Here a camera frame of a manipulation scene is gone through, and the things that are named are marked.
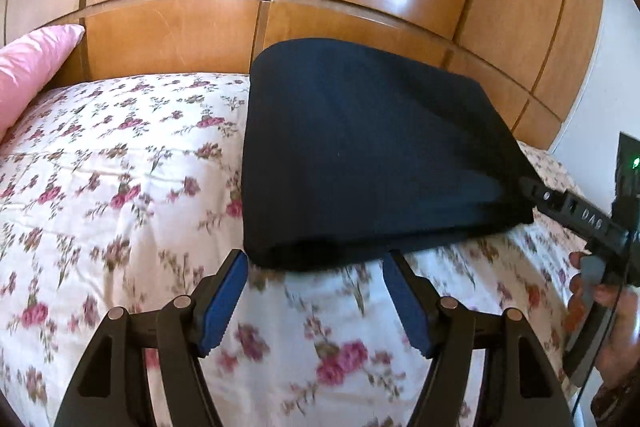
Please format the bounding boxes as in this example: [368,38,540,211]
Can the white floral bedspread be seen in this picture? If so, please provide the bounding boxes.
[0,73,583,427]

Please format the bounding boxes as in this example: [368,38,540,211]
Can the dark navy pants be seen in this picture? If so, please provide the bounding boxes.
[241,38,536,272]

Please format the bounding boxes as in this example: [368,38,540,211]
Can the pink pillow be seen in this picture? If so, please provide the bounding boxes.
[0,25,86,142]

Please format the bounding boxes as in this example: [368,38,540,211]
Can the person's right hand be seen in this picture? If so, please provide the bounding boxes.
[569,251,640,382]

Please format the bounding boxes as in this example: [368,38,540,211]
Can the black cable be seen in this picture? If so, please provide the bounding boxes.
[570,282,626,427]

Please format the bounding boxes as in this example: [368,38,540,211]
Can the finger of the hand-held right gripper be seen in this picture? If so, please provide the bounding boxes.
[519,176,631,248]

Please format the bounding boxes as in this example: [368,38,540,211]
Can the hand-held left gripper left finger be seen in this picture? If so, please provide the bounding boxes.
[54,250,249,427]

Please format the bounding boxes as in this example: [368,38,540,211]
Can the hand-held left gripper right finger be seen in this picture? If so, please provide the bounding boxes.
[383,250,573,427]

